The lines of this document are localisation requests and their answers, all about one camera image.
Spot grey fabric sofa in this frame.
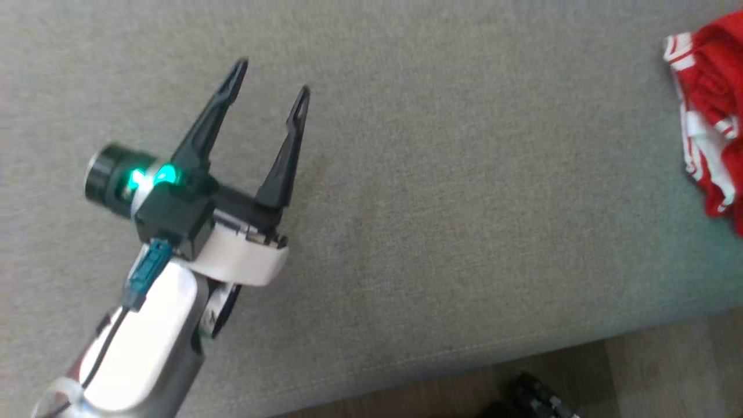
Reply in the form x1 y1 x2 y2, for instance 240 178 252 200
0 0 743 418

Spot red white sports shorts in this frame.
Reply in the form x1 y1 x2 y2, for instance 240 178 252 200
663 10 743 237

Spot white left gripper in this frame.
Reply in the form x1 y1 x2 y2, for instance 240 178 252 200
171 56 312 287

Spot white cable strap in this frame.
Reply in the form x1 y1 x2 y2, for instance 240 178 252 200
32 376 83 417

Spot left teal plug black cable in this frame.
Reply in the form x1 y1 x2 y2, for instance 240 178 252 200
80 239 174 391

